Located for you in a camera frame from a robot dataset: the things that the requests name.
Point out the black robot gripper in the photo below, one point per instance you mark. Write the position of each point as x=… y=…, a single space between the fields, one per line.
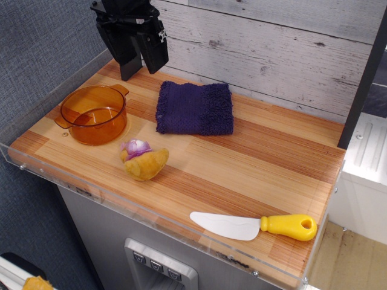
x=140 y=19

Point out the purple towel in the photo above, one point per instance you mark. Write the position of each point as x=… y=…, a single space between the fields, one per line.
x=194 y=110

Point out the orange transparent plastic pot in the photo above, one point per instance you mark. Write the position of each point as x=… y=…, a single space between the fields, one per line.
x=94 y=115

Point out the yellow toy croissant with onion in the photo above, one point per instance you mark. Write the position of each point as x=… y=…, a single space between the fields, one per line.
x=140 y=162

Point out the clear acrylic table guard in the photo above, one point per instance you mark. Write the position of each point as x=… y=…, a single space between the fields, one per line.
x=277 y=161

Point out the grey toy fridge cabinet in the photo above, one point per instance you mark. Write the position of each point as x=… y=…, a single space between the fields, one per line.
x=128 y=251

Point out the yellow toy food bottom corner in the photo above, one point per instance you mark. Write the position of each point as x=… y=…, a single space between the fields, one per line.
x=37 y=283

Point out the white toy sink unit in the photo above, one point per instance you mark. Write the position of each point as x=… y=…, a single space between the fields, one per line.
x=358 y=202

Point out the dark right frame post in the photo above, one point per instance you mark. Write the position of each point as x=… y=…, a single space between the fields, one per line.
x=368 y=75

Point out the toy knife yellow handle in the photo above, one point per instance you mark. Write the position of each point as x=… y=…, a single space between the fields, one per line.
x=297 y=226

